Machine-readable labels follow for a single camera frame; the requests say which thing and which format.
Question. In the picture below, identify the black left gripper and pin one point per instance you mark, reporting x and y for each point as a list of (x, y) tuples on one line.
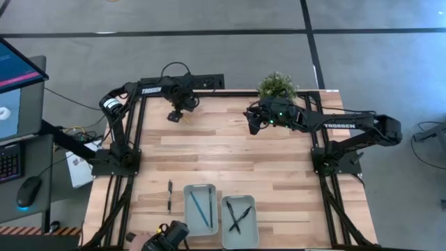
[(186, 101)]

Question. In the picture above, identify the black and silver pen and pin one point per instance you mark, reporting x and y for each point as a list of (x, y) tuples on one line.
[(169, 195)]

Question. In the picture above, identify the black pen with clip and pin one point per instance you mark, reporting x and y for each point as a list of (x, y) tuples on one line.
[(245, 212)]

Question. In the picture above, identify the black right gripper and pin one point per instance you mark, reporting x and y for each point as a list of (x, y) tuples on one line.
[(282, 115)]

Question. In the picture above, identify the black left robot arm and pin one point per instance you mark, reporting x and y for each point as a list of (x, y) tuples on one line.
[(120, 150)]

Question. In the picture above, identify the pale grey plastic bin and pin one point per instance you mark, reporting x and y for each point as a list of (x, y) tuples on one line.
[(195, 223), (244, 238)]

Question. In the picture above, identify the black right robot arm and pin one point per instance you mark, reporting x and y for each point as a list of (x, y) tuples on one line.
[(386, 130)]

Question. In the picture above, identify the person's hand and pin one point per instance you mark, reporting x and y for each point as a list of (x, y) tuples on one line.
[(139, 242)]

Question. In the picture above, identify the tilted monitor blue screen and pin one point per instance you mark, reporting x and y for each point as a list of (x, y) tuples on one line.
[(17, 66)]

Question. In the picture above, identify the dark thin pencil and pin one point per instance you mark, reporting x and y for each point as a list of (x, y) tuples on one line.
[(210, 209)]

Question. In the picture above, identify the black aluminium table frame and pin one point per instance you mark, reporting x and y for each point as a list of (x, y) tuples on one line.
[(226, 94)]

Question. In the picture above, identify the white cardboard box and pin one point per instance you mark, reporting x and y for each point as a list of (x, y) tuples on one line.
[(80, 171)]

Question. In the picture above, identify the grey desk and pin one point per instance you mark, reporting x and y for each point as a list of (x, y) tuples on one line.
[(38, 157)]

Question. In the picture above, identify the black computer mouse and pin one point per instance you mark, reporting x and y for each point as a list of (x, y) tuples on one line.
[(28, 191)]

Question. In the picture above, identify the black handheld device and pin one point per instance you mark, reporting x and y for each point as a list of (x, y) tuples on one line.
[(170, 235)]

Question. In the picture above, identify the grey floor stand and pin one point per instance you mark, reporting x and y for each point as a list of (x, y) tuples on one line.
[(433, 131)]

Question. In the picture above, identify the black power strip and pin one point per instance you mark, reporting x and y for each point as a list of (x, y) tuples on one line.
[(209, 82)]

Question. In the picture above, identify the small green potted plant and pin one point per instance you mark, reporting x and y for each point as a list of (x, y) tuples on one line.
[(277, 85)]

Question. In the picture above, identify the grey framed monitor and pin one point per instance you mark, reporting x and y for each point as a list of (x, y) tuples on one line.
[(21, 111)]

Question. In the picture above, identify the black keyboard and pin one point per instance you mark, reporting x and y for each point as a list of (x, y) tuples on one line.
[(9, 164)]

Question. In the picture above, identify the blue pencil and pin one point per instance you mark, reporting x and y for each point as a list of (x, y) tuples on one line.
[(199, 208)]

